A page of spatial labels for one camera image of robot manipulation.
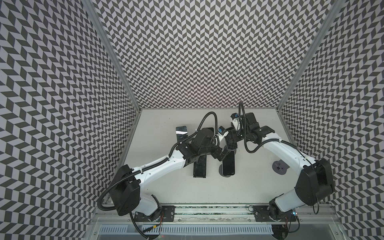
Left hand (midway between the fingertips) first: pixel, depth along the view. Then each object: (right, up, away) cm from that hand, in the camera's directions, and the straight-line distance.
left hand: (223, 145), depth 75 cm
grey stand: (+1, -18, +13) cm, 22 cm away
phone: (+4, +3, +1) cm, 5 cm away
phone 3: (+3, -11, +5) cm, 13 cm away
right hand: (+7, +3, +10) cm, 13 cm away
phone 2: (-12, -12, +3) cm, 18 cm away
